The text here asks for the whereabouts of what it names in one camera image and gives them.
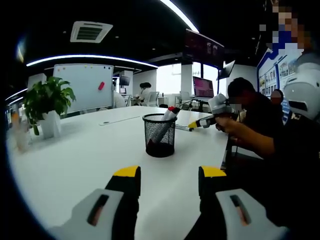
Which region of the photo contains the person's right hand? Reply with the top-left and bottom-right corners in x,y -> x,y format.
214,115 -> 247,141

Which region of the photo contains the row of coloured magnets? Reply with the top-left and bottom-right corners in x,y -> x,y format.
56,64 -> 112,72

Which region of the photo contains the tilted wall monitor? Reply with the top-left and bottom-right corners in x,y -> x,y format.
216,59 -> 236,81

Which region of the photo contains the black mesh pen holder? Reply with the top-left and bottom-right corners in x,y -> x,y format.
142,113 -> 178,158

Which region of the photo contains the red-capped whiteboard marker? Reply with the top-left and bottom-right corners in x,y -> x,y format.
162,106 -> 176,121

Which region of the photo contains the blue white wall poster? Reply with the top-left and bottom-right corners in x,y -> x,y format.
256,47 -> 305,96

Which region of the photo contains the white chest-worn device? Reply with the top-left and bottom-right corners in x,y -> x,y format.
283,52 -> 320,122

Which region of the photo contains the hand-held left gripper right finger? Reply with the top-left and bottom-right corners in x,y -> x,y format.
184,165 -> 291,240

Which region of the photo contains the orange drink bottle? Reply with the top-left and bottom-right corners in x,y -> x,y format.
11,112 -> 21,131

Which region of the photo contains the whiteboard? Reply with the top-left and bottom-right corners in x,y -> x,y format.
51,63 -> 115,113

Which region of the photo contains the white ceiling air conditioner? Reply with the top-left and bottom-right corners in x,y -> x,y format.
69,20 -> 114,43

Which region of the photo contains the dark hanging display screen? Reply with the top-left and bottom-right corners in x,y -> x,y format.
184,28 -> 225,68

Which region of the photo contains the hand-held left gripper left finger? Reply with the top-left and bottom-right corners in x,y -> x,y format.
48,164 -> 141,240

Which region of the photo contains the person's dark clothing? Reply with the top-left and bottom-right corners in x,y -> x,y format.
249,119 -> 320,231

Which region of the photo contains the green plant in white pot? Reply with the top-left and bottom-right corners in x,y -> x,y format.
23,76 -> 77,140

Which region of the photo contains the white mesh office chair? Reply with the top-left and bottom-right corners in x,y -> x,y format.
179,91 -> 191,106
143,91 -> 160,107

